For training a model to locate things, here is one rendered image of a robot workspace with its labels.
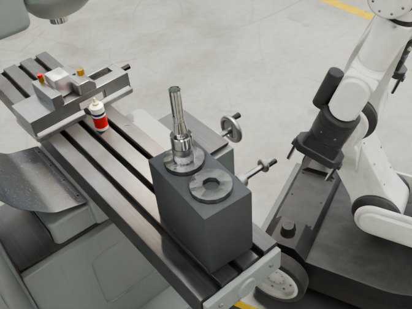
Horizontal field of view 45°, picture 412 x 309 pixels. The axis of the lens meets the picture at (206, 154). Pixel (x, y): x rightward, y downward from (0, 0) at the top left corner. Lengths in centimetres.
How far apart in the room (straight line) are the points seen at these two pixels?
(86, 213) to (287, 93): 193
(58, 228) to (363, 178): 87
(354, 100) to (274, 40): 266
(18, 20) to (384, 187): 104
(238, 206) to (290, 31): 285
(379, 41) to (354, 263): 79
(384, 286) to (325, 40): 241
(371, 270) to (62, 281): 92
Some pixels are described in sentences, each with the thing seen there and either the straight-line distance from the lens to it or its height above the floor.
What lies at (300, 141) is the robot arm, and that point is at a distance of 121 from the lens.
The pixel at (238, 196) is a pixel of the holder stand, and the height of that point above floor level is 110.
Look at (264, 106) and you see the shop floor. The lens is 304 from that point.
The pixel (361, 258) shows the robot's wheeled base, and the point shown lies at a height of 57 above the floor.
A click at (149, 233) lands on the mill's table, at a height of 91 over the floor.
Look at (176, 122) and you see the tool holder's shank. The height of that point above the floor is 122.
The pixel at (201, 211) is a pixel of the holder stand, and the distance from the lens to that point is 99.
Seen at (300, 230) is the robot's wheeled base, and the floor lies 61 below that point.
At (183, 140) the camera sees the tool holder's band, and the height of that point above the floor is 118.
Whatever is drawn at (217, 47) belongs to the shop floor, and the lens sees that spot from 362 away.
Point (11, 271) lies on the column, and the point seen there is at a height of 76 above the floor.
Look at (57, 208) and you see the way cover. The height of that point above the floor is 86.
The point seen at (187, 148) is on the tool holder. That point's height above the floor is 116.
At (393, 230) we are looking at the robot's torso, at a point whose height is 69.
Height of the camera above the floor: 185
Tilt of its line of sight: 43 degrees down
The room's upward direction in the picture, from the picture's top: 6 degrees counter-clockwise
